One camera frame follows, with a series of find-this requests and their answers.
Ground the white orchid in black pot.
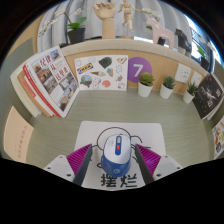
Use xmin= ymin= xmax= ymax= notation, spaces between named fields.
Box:
xmin=139 ymin=7 xmax=168 ymax=46
xmin=196 ymin=43 xmax=213 ymax=71
xmin=38 ymin=8 xmax=88 ymax=45

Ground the colourful illustrated book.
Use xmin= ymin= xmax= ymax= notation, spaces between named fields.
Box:
xmin=211 ymin=114 xmax=224 ymax=160

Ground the wooden hand model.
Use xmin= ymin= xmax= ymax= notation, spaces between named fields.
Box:
xmin=92 ymin=0 xmax=117 ymax=39

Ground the thick white book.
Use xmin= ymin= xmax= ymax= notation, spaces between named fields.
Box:
xmin=9 ymin=64 xmax=43 ymax=118

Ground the white mouse pad with drawing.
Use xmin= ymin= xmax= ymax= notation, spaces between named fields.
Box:
xmin=73 ymin=120 xmax=167 ymax=190

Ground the black horse figurine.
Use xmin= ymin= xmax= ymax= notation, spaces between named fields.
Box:
xmin=174 ymin=28 xmax=193 ymax=54

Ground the tan book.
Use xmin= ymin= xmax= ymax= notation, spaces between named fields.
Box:
xmin=17 ymin=69 xmax=54 ymax=118

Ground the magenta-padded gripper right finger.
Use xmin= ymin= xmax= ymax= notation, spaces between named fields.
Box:
xmin=134 ymin=143 xmax=183 ymax=185

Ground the white book with photo cover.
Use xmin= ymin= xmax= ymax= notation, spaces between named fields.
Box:
xmin=25 ymin=45 xmax=81 ymax=118

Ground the purple round number sign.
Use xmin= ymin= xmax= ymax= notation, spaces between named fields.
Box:
xmin=127 ymin=56 xmax=153 ymax=84

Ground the grey curtain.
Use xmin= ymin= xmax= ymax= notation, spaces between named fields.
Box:
xmin=36 ymin=0 xmax=191 ymax=53

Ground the blue and white computer mouse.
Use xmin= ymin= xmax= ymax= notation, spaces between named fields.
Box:
xmin=100 ymin=134 xmax=132 ymax=178

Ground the dark-framed window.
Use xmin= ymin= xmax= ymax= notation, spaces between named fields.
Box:
xmin=181 ymin=13 xmax=223 ymax=71

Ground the beige book with red text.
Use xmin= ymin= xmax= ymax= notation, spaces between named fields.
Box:
xmin=3 ymin=105 xmax=35 ymax=164

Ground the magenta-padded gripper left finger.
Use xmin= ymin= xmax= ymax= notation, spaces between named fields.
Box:
xmin=43 ymin=143 xmax=94 ymax=186

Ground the pink horse figurine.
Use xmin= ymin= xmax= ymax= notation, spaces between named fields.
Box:
xmin=145 ymin=17 xmax=176 ymax=47

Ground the black cover book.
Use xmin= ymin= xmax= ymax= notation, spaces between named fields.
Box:
xmin=192 ymin=73 xmax=224 ymax=120

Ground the small succulent in white pot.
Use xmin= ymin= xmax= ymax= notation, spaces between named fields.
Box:
xmin=159 ymin=75 xmax=176 ymax=100
xmin=182 ymin=81 xmax=199 ymax=105
xmin=137 ymin=72 xmax=155 ymax=98

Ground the white sticker sheet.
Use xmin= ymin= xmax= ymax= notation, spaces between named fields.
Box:
xmin=73 ymin=54 xmax=129 ymax=92

